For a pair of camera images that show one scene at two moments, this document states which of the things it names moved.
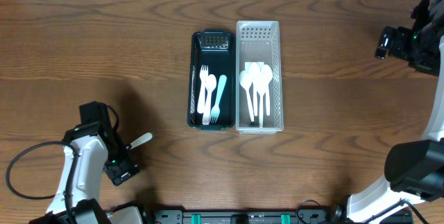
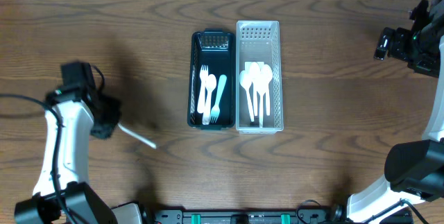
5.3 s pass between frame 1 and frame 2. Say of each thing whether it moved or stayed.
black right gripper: stayed
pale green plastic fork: stayed
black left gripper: moved
